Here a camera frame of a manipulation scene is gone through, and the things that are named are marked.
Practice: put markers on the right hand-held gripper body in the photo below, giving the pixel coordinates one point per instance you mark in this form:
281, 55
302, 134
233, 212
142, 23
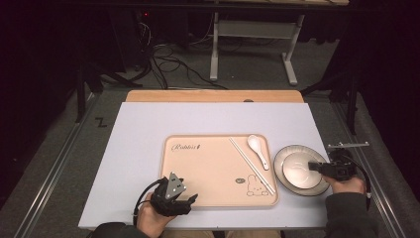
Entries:
341, 168

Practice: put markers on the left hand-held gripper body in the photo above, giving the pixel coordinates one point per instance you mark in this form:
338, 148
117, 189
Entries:
168, 201

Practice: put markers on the white ceramic bowl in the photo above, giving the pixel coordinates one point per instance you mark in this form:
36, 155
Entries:
297, 172

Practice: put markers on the beige tray with rabbit print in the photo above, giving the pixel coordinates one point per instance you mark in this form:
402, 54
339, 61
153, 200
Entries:
204, 175

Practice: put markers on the white plate with dark rim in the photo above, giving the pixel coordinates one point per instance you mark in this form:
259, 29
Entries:
279, 172

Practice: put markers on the white ceramic spoon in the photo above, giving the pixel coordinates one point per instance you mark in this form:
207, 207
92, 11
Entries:
254, 142

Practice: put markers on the person's right hand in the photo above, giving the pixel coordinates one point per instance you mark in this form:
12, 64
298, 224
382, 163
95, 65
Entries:
346, 186

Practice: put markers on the person's left hand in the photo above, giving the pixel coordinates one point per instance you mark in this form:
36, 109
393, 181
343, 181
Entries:
152, 221

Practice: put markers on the black metal stand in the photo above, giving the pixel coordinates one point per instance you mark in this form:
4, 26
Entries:
81, 92
351, 99

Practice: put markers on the aluminium floor rail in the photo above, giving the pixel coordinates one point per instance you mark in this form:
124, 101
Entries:
52, 172
383, 205

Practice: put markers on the white metal desk frame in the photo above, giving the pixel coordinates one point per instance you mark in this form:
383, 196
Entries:
254, 29

